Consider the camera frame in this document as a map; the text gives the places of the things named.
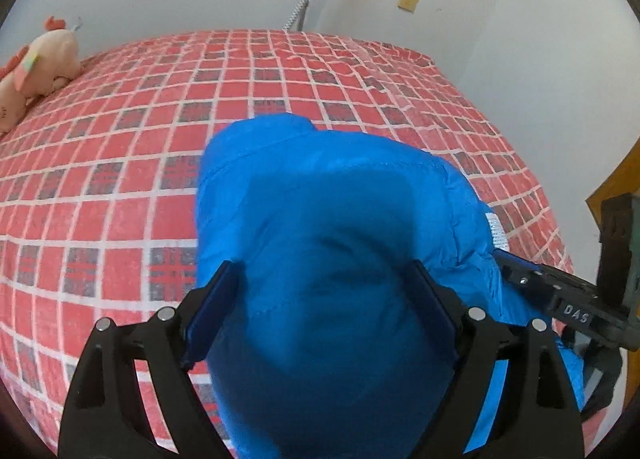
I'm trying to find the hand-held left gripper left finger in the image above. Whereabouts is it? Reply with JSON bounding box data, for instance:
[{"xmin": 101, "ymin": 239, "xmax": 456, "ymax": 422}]
[{"xmin": 57, "ymin": 260, "xmax": 242, "ymax": 459}]

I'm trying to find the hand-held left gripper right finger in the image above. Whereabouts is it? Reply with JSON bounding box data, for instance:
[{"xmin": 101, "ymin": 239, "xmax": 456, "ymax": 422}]
[{"xmin": 410, "ymin": 260, "xmax": 585, "ymax": 459}]

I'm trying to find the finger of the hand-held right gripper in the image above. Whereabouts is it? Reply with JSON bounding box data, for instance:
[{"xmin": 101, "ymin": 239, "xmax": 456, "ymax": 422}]
[{"xmin": 492, "ymin": 249, "xmax": 563, "ymax": 312}]

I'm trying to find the blue puffer jacket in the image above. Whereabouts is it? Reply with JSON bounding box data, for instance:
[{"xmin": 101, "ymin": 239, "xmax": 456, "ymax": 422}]
[{"xmin": 192, "ymin": 113, "xmax": 588, "ymax": 459}]

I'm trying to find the brown wooden furniture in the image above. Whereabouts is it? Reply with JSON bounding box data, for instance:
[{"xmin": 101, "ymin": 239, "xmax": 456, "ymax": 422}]
[{"xmin": 585, "ymin": 139, "xmax": 640, "ymax": 242}]

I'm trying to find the red plaid bed sheet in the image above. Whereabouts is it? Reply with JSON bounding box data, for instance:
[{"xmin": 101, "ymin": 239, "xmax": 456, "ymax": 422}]
[{"xmin": 0, "ymin": 29, "xmax": 577, "ymax": 459}]

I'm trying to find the pink unicorn plush toy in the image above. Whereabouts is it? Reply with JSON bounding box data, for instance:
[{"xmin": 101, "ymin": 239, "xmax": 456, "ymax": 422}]
[{"xmin": 0, "ymin": 16, "xmax": 84, "ymax": 137}]

